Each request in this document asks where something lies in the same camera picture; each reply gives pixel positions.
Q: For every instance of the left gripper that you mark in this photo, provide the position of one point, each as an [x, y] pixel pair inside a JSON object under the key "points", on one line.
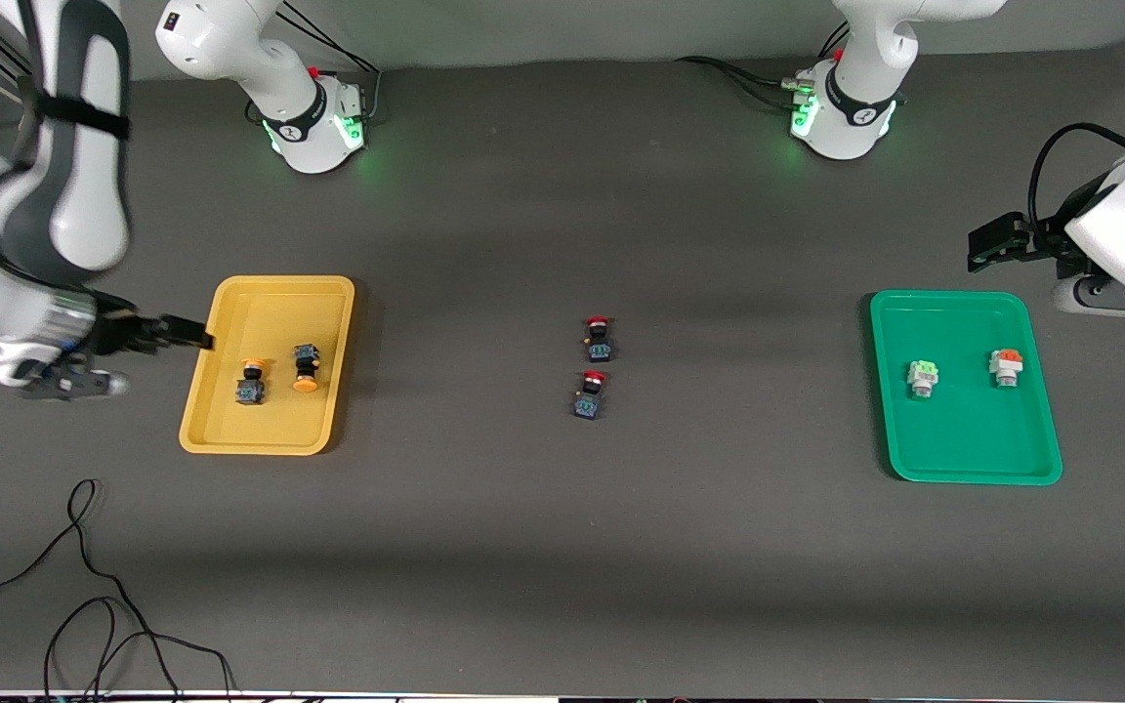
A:
{"points": [[1043, 240]]}

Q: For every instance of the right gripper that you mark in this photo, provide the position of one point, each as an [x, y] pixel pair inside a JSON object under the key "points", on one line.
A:
{"points": [[116, 331]]}

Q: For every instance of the yellow small-cap push button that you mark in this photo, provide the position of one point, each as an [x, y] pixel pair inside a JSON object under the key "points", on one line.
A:
{"points": [[250, 392]]}

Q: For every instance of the yellow wide-cap push button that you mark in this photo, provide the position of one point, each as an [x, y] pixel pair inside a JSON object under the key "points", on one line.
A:
{"points": [[306, 383]]}

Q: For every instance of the orange square push button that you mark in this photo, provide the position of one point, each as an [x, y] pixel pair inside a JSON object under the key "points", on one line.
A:
{"points": [[1006, 363]]}

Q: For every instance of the green square push button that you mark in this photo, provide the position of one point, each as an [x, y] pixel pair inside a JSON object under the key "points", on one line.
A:
{"points": [[922, 373]]}

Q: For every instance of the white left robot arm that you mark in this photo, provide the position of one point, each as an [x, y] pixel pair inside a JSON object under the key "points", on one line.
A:
{"points": [[851, 127]]}

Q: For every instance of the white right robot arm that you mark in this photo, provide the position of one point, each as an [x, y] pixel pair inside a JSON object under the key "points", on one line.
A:
{"points": [[74, 195]]}

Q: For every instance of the yellow plastic tray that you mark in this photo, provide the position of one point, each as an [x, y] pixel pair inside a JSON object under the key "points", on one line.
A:
{"points": [[265, 430]]}

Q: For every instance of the green plastic tray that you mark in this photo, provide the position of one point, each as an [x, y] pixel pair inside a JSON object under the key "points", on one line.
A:
{"points": [[963, 439]]}

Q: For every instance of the red push button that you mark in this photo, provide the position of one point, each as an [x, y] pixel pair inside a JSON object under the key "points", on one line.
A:
{"points": [[589, 402], [599, 344]]}

